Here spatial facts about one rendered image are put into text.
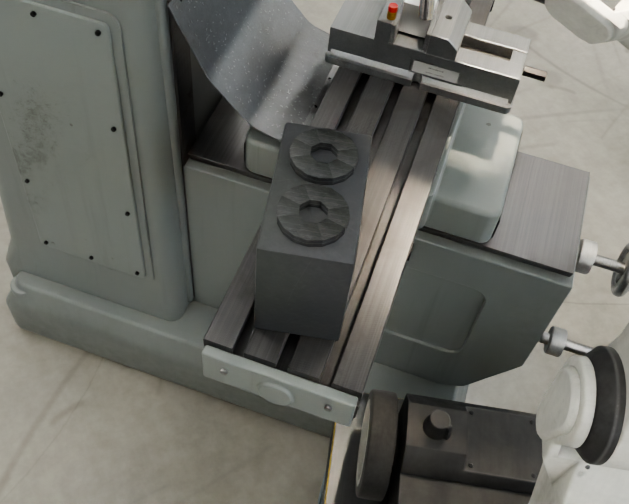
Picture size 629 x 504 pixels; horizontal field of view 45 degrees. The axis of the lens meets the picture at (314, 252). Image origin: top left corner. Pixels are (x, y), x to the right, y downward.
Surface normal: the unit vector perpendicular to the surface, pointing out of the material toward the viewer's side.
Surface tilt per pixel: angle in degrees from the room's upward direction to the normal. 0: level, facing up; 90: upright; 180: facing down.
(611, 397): 49
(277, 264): 90
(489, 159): 0
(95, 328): 63
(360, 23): 0
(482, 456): 0
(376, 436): 18
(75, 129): 88
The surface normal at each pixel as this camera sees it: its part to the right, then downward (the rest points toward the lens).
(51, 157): -0.32, 0.73
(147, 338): -0.27, 0.48
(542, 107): 0.08, -0.59
